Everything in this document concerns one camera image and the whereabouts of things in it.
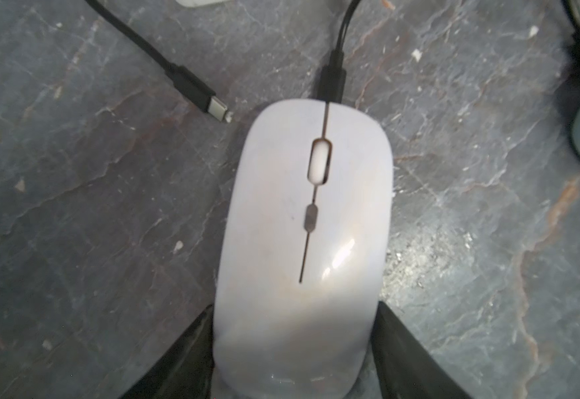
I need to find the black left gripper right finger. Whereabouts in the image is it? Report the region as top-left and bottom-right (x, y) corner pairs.
(371, 301), (471, 399)

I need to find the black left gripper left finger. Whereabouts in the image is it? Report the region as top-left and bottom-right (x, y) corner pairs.
(120, 304), (215, 399)

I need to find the white pink wireless mouse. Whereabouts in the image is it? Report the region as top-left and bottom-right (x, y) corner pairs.
(213, 99), (393, 398)

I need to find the loose black USB cable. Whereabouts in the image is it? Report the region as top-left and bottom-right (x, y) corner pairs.
(82, 0), (233, 124)

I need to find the black mouse charging cable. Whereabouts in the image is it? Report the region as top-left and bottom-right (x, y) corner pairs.
(312, 0), (363, 104)

